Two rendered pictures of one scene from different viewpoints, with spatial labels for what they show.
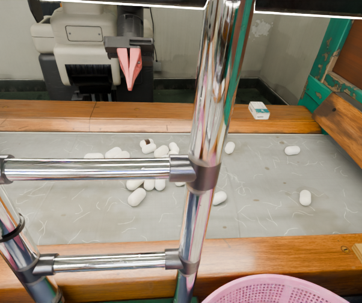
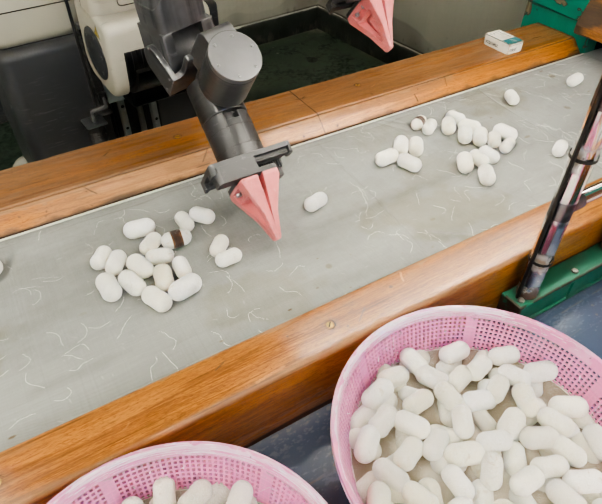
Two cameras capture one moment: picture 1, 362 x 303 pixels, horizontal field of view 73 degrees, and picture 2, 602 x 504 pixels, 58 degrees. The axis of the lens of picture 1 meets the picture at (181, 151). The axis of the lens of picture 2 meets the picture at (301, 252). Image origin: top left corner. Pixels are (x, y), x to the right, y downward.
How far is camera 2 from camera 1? 0.57 m
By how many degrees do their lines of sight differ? 18
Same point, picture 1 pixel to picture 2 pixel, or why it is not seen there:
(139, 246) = not seen: hidden behind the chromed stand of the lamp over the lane
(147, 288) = (585, 235)
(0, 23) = not seen: outside the picture
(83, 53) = not seen: hidden behind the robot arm
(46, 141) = (289, 163)
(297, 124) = (553, 47)
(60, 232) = (452, 232)
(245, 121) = (498, 60)
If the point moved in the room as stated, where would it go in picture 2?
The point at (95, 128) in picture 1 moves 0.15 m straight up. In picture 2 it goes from (332, 127) to (336, 28)
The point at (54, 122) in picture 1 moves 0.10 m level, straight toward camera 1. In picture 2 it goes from (275, 135) to (332, 157)
